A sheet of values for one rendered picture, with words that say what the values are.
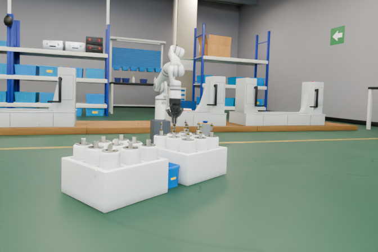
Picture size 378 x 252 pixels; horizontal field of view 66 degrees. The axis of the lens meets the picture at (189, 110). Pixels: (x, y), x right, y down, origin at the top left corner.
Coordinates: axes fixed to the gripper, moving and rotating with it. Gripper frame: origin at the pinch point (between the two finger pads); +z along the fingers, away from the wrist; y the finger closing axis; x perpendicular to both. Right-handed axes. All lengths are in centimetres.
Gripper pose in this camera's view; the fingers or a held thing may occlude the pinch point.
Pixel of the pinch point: (174, 120)
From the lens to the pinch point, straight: 183.5
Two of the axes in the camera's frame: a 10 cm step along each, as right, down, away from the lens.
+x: -6.3, -0.7, 7.7
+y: 7.7, -0.1, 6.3
